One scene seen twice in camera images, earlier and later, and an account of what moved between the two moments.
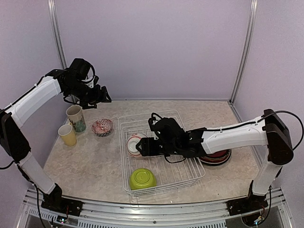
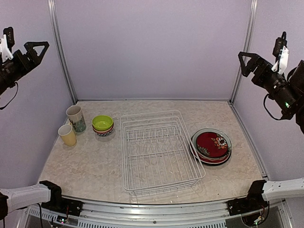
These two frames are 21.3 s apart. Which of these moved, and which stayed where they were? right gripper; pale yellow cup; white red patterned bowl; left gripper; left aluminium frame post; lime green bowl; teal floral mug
Moved: left gripper; lime green bowl; right gripper; white red patterned bowl
Stayed: left aluminium frame post; teal floral mug; pale yellow cup
